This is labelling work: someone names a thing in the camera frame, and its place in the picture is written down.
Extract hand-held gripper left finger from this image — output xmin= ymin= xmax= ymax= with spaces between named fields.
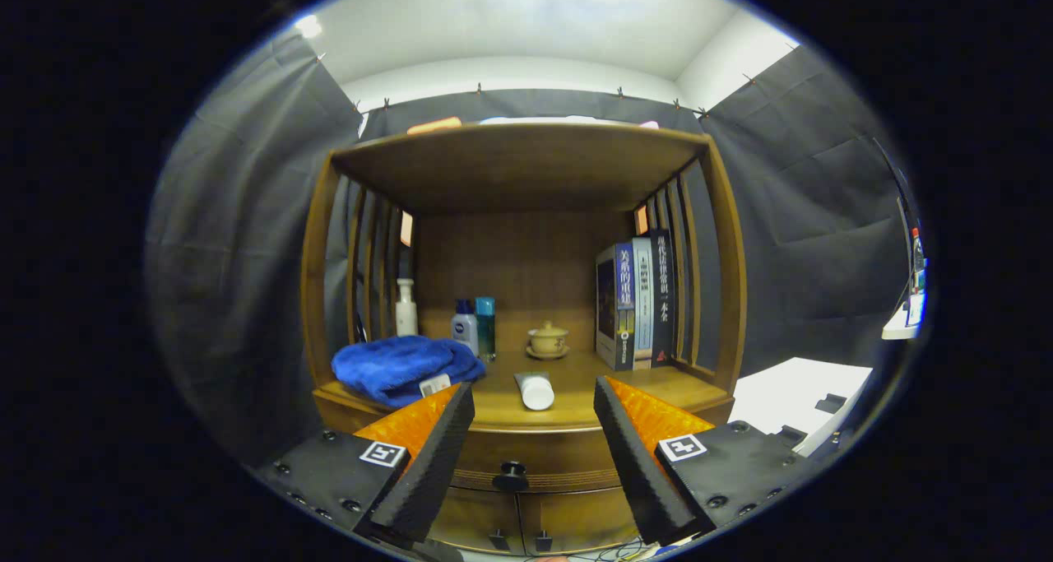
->
xmin=255 ymin=381 xmax=476 ymax=544

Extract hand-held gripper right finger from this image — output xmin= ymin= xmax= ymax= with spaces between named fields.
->
xmin=592 ymin=374 xmax=815 ymax=546

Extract wooden drawer with black knob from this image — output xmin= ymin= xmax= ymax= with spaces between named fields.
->
xmin=451 ymin=426 xmax=628 ymax=495

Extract white tube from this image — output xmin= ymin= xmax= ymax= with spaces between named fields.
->
xmin=513 ymin=371 xmax=556 ymax=411

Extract wooden cabinet door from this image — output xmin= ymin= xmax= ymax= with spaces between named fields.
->
xmin=428 ymin=486 xmax=523 ymax=555
xmin=517 ymin=486 xmax=642 ymax=555

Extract wooden cabinet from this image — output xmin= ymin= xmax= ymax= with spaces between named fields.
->
xmin=299 ymin=122 xmax=748 ymax=555

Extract blue towel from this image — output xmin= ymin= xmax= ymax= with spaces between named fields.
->
xmin=332 ymin=336 xmax=488 ymax=409

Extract white bottle with blue cap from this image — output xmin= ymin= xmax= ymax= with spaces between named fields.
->
xmin=451 ymin=300 xmax=480 ymax=357

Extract teal bottle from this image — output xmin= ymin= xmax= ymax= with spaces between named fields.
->
xmin=475 ymin=296 xmax=498 ymax=363

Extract white pump bottle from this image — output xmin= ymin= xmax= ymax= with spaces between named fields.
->
xmin=395 ymin=278 xmax=419 ymax=337

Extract beige lidded teacup with saucer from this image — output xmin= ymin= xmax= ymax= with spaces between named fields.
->
xmin=526 ymin=321 xmax=570 ymax=360

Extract dark blue book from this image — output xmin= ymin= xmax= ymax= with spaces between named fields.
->
xmin=596 ymin=243 xmax=636 ymax=372

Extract light grey book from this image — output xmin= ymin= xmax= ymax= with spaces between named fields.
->
xmin=629 ymin=237 xmax=655 ymax=370

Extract black book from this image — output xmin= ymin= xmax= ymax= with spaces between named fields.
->
xmin=647 ymin=230 xmax=677 ymax=369

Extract white side table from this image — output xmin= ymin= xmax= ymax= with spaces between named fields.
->
xmin=728 ymin=356 xmax=873 ymax=456

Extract white wall shelf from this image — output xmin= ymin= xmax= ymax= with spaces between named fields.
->
xmin=882 ymin=307 xmax=926 ymax=341

